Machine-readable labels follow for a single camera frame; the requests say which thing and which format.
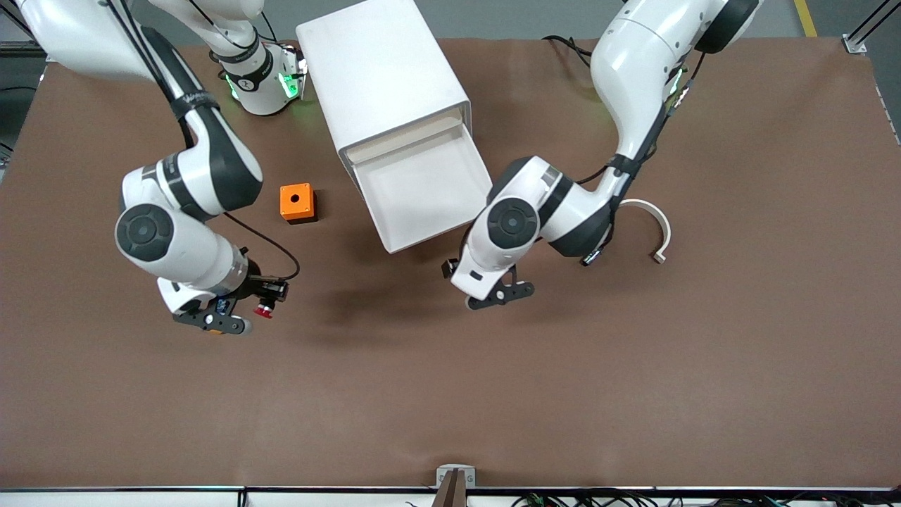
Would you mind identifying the brown table cover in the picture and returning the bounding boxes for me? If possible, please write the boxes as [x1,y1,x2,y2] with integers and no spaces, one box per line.
[0,37,901,490]

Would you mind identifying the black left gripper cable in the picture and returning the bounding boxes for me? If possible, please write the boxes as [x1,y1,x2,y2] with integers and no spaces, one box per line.
[577,49,707,265]

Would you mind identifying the aluminium frame profile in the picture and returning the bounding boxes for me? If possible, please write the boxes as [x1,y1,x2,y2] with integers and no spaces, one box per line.
[841,0,901,54]

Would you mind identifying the grey metal bracket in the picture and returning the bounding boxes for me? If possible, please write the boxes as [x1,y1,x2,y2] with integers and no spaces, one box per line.
[436,464,477,489]

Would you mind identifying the cable bundle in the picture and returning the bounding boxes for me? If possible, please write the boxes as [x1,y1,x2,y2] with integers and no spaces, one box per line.
[510,492,838,507]

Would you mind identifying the orange box with hole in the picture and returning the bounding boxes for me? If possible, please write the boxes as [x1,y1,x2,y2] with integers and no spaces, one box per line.
[279,183,318,225]

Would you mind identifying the black base cable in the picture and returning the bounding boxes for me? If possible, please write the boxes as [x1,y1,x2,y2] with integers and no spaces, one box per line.
[542,35,598,58]
[236,7,281,44]

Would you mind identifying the white table edge rail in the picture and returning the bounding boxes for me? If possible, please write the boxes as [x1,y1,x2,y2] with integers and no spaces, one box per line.
[0,486,901,507]

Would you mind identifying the white curved plastic arc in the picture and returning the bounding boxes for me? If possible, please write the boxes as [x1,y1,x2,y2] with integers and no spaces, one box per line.
[618,199,672,265]

